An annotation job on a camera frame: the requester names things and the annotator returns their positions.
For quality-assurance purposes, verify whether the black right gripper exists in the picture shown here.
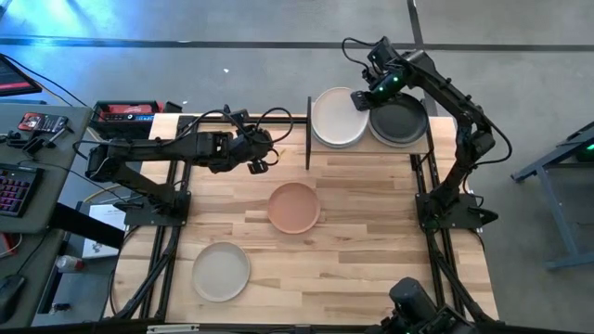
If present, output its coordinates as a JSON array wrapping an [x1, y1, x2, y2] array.
[[351, 62, 412, 111]]

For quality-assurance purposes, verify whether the dark grey round plate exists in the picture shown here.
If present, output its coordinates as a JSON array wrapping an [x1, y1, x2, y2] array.
[[369, 92, 429, 145]]

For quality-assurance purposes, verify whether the pink round plate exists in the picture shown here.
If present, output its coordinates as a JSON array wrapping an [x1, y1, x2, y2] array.
[[267, 181, 322, 236]]

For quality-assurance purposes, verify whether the light grey round plate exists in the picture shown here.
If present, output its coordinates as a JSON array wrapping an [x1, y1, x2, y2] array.
[[312, 129, 370, 150]]

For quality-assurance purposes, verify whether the beige round plate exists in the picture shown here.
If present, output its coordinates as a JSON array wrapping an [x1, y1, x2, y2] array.
[[191, 240, 252, 303]]

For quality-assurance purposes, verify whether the red and black power unit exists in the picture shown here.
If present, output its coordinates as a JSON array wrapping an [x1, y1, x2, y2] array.
[[89, 100, 167, 140]]

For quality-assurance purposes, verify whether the white paper sheet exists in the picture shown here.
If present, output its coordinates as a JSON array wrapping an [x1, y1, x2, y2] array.
[[81, 203, 130, 260]]

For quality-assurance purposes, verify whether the black flat beam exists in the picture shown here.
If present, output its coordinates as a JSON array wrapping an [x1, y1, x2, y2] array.
[[47, 201, 127, 251]]

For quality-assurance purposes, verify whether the grey side desk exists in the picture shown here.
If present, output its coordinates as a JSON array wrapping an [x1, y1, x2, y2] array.
[[0, 102, 94, 328]]

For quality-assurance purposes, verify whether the grey-blue metal stand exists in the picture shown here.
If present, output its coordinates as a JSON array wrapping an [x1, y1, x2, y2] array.
[[510, 121, 594, 272]]

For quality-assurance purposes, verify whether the dark device with green light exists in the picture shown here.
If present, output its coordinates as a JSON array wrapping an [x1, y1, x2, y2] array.
[[574, 136, 594, 163]]

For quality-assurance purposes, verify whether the red and black handheld device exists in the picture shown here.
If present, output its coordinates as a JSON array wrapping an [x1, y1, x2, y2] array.
[[17, 111, 71, 135]]

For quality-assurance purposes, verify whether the dark grey robot device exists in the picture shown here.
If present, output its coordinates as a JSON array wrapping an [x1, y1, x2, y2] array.
[[364, 276, 477, 334]]

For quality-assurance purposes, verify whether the black clamp tool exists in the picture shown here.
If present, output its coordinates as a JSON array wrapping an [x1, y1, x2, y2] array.
[[21, 125, 75, 158]]

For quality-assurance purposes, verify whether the clear plastic bottle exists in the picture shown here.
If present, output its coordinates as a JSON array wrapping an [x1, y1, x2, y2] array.
[[54, 254, 86, 274]]

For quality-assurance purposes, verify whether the black keyboard with lit keys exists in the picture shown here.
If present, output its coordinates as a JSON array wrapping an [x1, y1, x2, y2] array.
[[0, 161, 45, 219]]

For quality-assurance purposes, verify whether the black computer monitor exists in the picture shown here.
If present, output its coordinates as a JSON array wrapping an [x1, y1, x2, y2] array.
[[0, 52, 44, 98]]

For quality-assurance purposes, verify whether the black computer mouse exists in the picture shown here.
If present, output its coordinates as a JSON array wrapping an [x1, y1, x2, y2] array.
[[0, 273, 27, 322]]

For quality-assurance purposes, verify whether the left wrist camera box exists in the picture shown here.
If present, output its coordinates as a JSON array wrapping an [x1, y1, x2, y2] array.
[[247, 158, 271, 176]]

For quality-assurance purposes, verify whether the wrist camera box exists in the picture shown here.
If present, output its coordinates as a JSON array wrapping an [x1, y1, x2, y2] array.
[[368, 36, 396, 66], [247, 158, 271, 176]]

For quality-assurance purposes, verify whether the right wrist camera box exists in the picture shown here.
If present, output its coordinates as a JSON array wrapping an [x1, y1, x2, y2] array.
[[368, 36, 396, 66]]

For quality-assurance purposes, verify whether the black aluminium rig frame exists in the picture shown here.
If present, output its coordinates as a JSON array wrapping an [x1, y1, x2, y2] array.
[[104, 113, 500, 326]]

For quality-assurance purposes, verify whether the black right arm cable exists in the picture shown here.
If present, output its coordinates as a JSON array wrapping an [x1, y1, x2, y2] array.
[[472, 118, 514, 168]]

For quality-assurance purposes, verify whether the silver aluminium rail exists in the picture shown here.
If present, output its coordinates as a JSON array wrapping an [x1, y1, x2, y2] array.
[[147, 324, 201, 334]]

